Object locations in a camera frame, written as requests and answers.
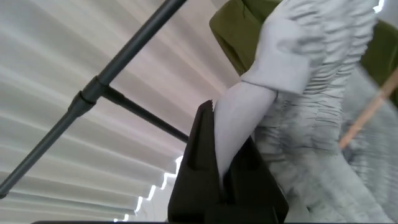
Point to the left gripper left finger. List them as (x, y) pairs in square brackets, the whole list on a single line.
[(196, 186)]

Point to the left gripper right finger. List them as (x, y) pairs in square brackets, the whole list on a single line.
[(255, 193)]

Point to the pale grey shorts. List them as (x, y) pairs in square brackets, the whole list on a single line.
[(311, 62)]

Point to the green printed shirt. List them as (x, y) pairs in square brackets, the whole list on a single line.
[(236, 31)]

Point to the black clothes rack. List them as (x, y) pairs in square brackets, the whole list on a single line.
[(90, 93)]

